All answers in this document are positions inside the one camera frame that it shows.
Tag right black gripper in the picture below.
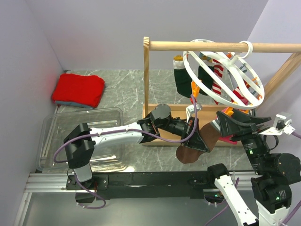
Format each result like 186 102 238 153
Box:
215 105 270 171

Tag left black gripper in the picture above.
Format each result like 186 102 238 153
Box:
158 117 209 153

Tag brown striped-cuff sock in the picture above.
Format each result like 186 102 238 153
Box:
176 122 221 164

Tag pink sock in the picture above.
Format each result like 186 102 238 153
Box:
219 107 238 145

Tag red white striped sock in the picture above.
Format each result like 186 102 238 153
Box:
211 58 226 105

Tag white round clip hanger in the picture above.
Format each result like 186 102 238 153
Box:
182 39 265 110

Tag dark green sock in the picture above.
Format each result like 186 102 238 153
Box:
173 58 191 98
198 55 214 89

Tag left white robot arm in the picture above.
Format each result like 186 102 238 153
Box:
63 104 209 189

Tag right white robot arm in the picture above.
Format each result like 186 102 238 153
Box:
206 109 301 226

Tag teal clothes peg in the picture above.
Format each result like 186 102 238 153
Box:
247 85 257 95

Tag wooden hanging rack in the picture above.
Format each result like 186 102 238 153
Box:
141 36 301 147

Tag orange clothes peg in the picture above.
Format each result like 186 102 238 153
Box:
191 81 200 98

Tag clear plastic bin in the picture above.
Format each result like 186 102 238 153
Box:
36 108 127 173

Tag folded red cloth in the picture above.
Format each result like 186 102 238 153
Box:
51 73 105 108

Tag grey folded cloth underneath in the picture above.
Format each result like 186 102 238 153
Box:
54 100 93 109

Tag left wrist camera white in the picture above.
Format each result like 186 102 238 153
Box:
186 104 203 120

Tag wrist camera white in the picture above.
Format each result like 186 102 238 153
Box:
259 112 295 136
186 104 203 120

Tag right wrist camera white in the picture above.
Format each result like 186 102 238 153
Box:
259 112 295 136

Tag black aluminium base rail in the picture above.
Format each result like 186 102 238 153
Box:
25 170 254 204

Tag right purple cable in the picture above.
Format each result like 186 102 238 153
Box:
204 131 301 226

